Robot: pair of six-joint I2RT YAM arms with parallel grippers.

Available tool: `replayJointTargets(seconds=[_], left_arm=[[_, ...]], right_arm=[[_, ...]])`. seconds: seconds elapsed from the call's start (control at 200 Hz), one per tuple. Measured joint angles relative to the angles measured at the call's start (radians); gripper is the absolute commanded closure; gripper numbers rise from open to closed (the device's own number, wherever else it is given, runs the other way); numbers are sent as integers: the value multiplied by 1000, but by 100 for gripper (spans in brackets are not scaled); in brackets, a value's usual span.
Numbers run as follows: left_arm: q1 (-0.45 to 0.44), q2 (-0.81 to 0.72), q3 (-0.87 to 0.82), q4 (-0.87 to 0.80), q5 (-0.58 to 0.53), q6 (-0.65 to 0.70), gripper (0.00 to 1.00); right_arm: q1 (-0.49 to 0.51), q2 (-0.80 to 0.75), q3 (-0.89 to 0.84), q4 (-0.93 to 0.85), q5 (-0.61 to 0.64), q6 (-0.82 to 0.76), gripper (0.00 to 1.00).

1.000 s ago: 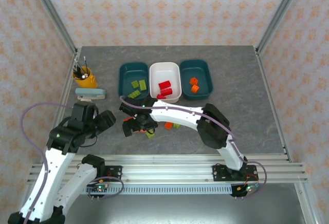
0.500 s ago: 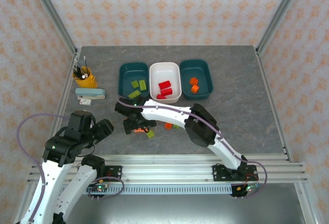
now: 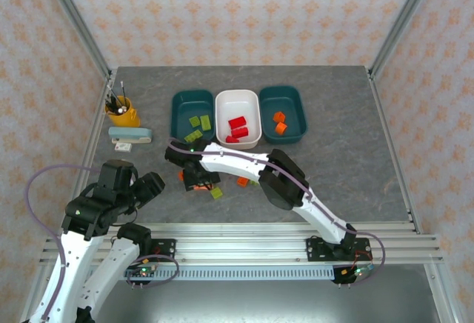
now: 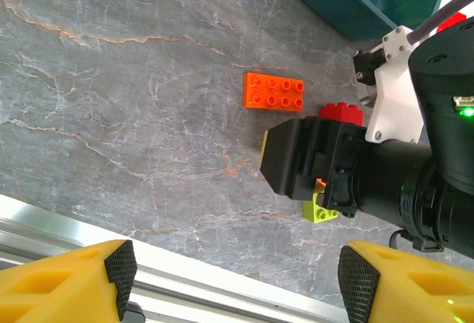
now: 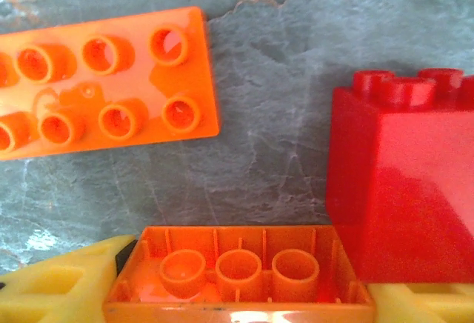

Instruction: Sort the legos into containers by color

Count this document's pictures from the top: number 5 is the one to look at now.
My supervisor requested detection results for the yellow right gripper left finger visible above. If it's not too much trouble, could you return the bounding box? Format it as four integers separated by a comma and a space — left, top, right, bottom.
0, 234, 137, 323

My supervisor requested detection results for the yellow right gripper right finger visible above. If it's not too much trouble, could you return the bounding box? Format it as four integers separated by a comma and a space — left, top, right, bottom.
364, 282, 474, 323

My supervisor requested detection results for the red square lego brick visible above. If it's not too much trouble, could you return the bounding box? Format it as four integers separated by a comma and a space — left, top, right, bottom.
325, 67, 474, 285

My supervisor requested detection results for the orange lego brick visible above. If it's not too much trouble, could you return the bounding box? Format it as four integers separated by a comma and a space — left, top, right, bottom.
102, 225, 377, 323

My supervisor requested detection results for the orange flat lego plate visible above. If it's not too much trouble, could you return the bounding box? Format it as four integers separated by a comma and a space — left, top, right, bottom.
0, 6, 222, 162

